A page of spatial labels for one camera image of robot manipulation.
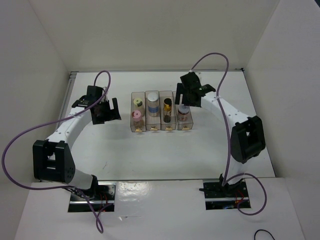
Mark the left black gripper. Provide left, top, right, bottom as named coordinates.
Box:
left=92, top=97, right=121, bottom=125

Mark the black gold pepper grinder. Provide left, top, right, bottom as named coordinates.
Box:
left=163, top=98, right=172, bottom=123

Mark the red label spice jar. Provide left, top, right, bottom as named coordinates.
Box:
left=177, top=104, right=190, bottom=122

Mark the white blue cylindrical shaker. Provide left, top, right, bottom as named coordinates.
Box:
left=147, top=92, right=160, bottom=117

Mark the pink cap spice bottle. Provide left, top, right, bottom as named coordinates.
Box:
left=131, top=110, right=144, bottom=129

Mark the yellow cap spice bottle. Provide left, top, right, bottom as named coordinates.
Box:
left=133, top=97, right=145, bottom=117

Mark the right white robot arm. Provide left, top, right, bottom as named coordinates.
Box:
left=175, top=71, right=266, bottom=197

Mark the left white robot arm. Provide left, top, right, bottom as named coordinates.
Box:
left=32, top=85, right=121, bottom=200

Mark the clear organizer bin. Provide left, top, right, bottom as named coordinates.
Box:
left=173, top=91, right=194, bottom=131
left=130, top=91, right=146, bottom=133
left=159, top=90, right=177, bottom=132
left=145, top=90, right=161, bottom=131

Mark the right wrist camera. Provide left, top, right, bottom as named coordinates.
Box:
left=193, top=71, right=202, bottom=80

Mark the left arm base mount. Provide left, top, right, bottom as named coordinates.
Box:
left=68, top=180, right=117, bottom=213

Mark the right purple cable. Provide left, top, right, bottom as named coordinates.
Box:
left=191, top=52, right=267, bottom=216

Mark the purple cable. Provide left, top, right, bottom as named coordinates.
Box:
left=191, top=52, right=267, bottom=216
left=1, top=71, right=118, bottom=234

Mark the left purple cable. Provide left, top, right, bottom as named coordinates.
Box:
left=1, top=71, right=118, bottom=234

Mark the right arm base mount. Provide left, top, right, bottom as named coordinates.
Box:
left=199, top=180, right=251, bottom=210

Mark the thin black cable loop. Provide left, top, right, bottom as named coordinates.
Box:
left=254, top=229, right=276, bottom=240

